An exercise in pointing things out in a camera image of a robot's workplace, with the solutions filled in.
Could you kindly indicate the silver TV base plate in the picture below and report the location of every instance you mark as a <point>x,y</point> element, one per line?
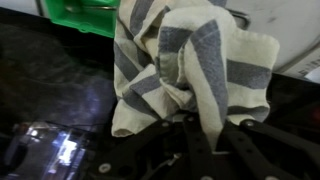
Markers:
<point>247,20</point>

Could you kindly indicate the white flat box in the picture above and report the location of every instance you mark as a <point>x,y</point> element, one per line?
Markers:
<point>306,66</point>

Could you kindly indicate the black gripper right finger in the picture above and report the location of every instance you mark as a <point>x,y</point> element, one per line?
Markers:
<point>266,153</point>

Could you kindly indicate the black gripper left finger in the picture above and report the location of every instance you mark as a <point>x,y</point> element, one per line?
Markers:
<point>173,150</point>

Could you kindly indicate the black flat screen TV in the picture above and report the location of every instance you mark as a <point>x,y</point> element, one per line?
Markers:
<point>50,83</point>

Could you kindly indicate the green plastic bin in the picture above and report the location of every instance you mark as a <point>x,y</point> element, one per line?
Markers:
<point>86,20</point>

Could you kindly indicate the grey striped cream towel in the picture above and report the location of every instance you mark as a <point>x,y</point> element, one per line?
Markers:
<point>206,50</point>

